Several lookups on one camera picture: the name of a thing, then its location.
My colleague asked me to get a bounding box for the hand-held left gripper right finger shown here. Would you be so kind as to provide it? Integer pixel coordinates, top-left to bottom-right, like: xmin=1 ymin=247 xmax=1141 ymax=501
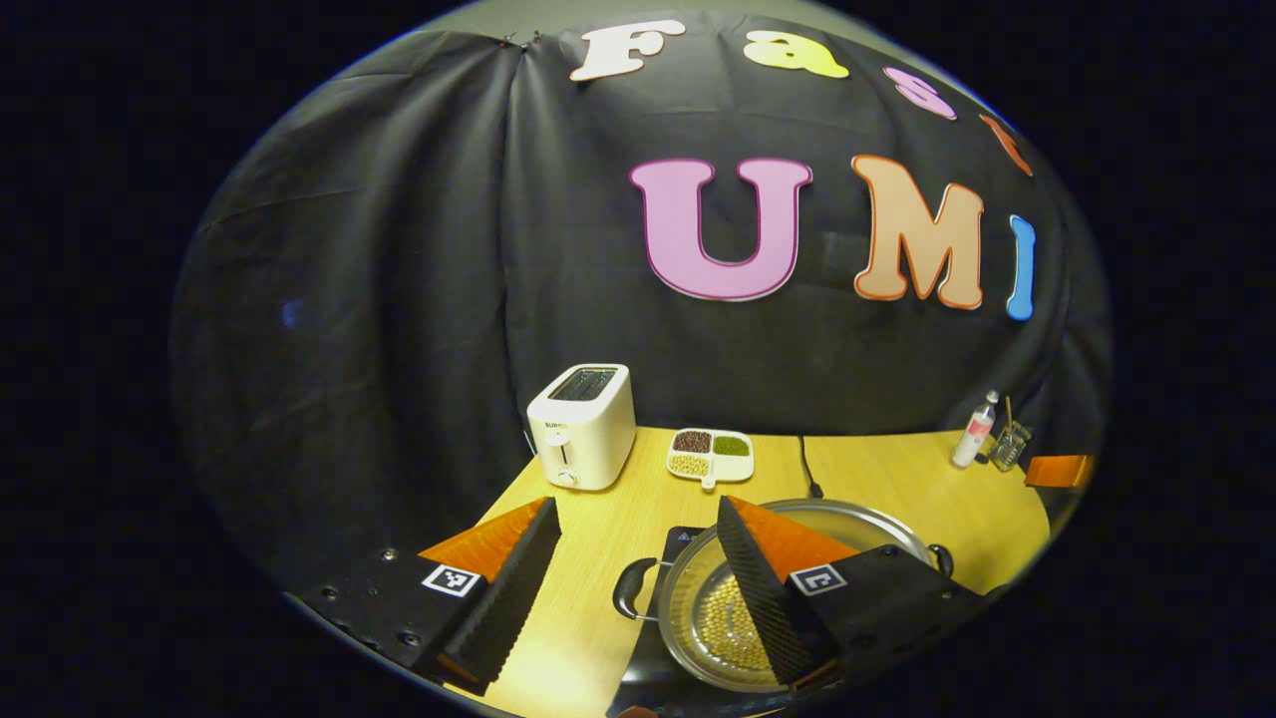
xmin=716 ymin=495 xmax=988 ymax=689

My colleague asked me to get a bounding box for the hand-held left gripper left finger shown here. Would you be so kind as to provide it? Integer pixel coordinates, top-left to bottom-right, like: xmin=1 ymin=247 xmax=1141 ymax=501
xmin=289 ymin=496 xmax=562 ymax=697

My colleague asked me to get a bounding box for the stainless steel pot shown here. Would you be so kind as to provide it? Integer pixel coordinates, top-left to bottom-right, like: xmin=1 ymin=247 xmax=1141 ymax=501
xmin=612 ymin=499 xmax=955 ymax=694

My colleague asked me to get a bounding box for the black induction cooktop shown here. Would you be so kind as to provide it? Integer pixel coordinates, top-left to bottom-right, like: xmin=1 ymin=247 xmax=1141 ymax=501
xmin=608 ymin=526 xmax=998 ymax=718

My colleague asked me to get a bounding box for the pile of soybeans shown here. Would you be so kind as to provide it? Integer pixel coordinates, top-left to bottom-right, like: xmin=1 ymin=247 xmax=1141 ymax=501
xmin=698 ymin=573 xmax=774 ymax=671

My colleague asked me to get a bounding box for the clear bottle with pink label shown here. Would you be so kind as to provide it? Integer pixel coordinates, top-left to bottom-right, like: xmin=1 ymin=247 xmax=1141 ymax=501
xmin=951 ymin=390 xmax=1000 ymax=469

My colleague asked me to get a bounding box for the white toaster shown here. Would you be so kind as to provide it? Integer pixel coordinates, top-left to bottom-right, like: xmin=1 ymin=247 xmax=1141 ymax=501
xmin=526 ymin=363 xmax=637 ymax=492

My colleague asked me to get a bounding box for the black backdrop cloth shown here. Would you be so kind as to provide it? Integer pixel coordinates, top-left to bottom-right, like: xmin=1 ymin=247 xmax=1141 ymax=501
xmin=169 ymin=10 xmax=1113 ymax=599

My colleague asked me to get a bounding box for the metal wire basket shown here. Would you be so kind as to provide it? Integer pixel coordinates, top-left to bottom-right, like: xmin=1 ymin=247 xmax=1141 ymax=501
xmin=989 ymin=421 xmax=1034 ymax=473

